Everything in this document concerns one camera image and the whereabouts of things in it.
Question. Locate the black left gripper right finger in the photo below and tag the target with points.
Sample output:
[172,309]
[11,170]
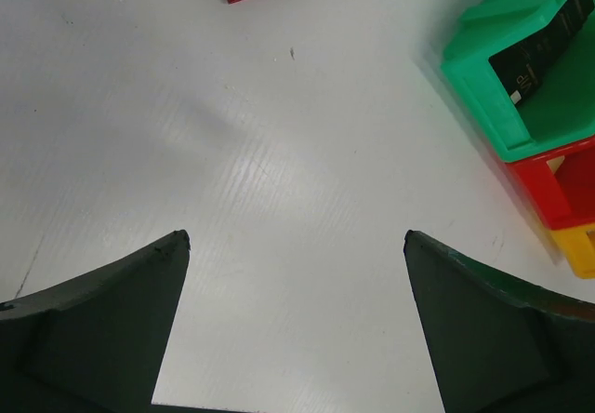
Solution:
[498,343]

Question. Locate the black VIP card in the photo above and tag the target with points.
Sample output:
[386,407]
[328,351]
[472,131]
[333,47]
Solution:
[521,68]

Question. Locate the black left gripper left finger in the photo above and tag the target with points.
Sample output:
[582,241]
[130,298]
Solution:
[94,343]

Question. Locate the red plastic bin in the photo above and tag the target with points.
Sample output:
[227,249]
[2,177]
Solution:
[559,184]

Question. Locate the yellow plastic bin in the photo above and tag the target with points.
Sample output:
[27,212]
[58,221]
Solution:
[577,245]

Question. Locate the green plastic bin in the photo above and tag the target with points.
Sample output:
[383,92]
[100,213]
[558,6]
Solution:
[561,111]

